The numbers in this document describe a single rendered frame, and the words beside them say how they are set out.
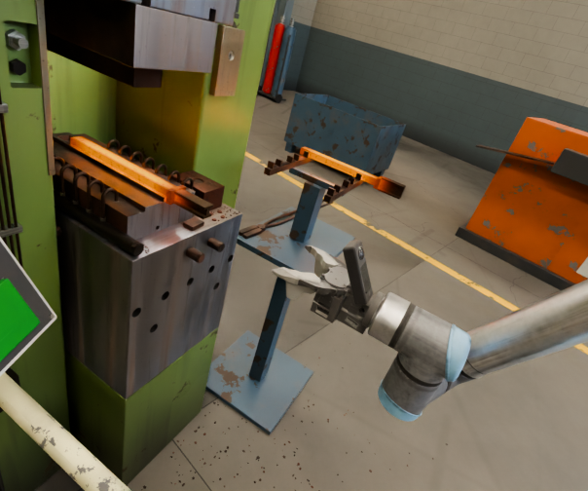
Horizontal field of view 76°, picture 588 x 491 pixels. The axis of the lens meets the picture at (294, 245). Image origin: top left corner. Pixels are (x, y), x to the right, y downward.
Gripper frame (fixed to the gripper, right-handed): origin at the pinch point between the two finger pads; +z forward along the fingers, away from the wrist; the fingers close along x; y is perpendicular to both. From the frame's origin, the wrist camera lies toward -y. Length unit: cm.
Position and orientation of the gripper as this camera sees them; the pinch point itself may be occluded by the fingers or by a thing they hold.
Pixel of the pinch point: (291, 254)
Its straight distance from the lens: 76.2
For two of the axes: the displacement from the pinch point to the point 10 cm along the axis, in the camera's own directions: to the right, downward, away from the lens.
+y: -2.5, 8.3, 4.9
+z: -8.4, -4.4, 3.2
